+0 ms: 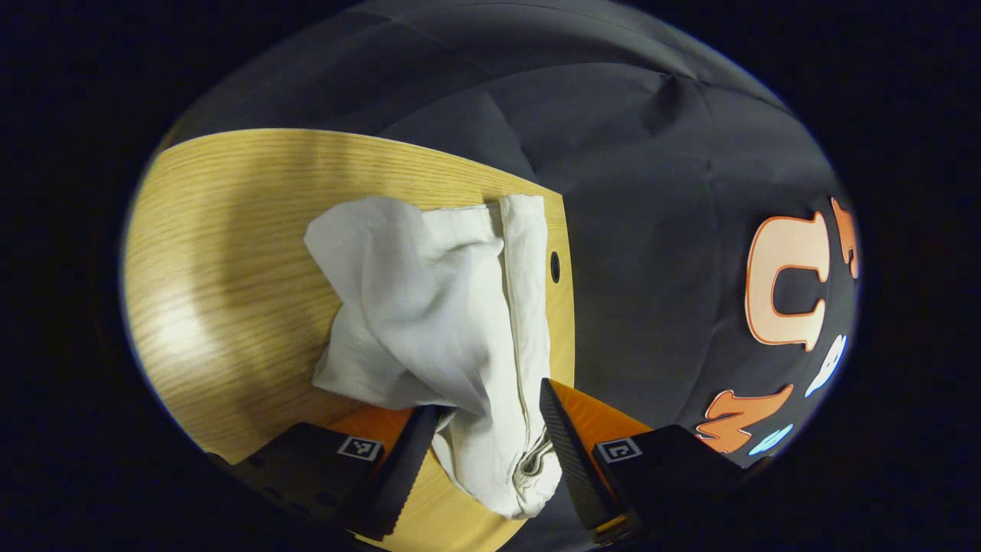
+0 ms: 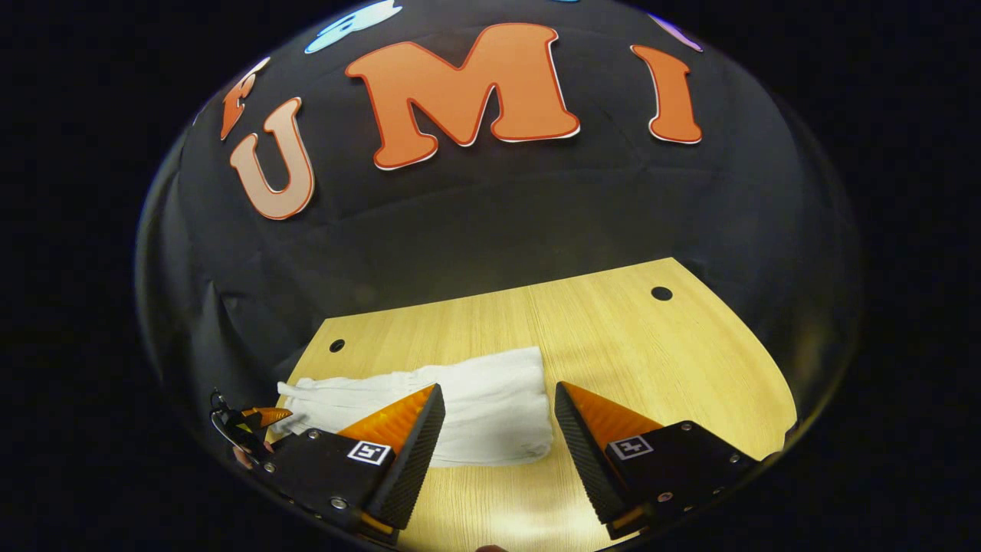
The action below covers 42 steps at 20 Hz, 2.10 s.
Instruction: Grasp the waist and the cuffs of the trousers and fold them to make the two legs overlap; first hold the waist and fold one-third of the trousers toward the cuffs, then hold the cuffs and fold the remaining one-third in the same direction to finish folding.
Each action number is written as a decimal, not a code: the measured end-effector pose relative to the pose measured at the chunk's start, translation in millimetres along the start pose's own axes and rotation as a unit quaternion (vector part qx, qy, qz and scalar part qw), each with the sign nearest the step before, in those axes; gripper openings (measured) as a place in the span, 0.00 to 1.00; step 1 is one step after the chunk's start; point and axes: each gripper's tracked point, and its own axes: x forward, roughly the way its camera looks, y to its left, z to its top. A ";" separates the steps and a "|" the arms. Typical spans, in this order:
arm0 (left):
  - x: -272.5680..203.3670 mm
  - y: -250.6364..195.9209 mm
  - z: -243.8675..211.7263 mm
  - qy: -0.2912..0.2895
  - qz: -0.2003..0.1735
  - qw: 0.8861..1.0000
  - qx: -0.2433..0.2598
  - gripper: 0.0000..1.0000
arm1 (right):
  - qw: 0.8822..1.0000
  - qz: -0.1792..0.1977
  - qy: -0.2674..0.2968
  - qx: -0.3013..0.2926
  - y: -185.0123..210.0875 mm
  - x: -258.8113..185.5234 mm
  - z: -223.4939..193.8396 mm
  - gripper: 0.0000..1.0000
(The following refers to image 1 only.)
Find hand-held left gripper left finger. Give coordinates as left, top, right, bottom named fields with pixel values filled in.
left=207, top=405, right=445, bottom=542

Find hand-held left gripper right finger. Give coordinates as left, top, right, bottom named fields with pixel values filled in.
left=539, top=377, right=748, bottom=545

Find white jeans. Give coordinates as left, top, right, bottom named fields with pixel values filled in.
left=303, top=193, right=564, bottom=521

